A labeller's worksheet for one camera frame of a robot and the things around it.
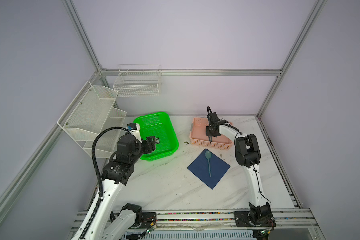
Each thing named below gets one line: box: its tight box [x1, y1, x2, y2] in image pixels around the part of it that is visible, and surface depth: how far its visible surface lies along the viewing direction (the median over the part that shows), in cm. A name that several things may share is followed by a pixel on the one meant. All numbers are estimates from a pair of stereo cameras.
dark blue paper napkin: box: [187, 148, 213, 190], surface depth 95 cm
